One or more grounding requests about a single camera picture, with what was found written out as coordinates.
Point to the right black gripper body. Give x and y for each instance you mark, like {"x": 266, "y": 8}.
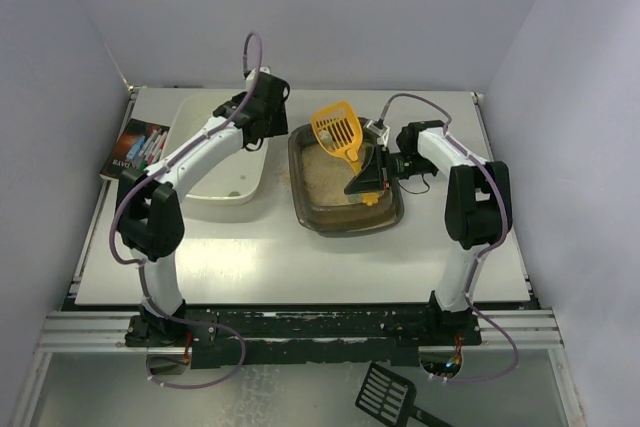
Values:
{"x": 381, "y": 170}

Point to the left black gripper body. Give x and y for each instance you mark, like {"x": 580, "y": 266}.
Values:
{"x": 275, "y": 110}

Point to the brown litter box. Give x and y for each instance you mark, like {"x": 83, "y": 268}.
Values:
{"x": 352, "y": 220}

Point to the green clump two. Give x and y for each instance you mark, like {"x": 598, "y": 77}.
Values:
{"x": 325, "y": 138}

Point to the yellow litter scoop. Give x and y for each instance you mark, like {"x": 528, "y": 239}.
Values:
{"x": 340, "y": 132}

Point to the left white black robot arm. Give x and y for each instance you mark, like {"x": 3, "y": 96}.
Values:
{"x": 148, "y": 224}

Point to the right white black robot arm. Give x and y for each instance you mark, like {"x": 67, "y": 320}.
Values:
{"x": 477, "y": 212}

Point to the pack of markers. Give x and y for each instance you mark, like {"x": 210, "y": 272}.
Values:
{"x": 140, "y": 154}

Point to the dark book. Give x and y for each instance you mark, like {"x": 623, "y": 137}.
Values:
{"x": 134, "y": 129}

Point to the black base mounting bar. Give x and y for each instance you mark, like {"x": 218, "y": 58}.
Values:
{"x": 223, "y": 335}

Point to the black slotted spatula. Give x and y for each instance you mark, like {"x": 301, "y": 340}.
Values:
{"x": 389, "y": 398}

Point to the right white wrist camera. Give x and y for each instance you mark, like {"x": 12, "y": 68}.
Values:
{"x": 379, "y": 131}

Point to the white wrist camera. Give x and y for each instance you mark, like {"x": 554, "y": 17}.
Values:
{"x": 379, "y": 131}
{"x": 253, "y": 73}

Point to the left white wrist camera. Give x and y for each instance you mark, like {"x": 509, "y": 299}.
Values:
{"x": 253, "y": 73}

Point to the aluminium rail frame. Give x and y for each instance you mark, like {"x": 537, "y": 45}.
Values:
{"x": 105, "y": 332}

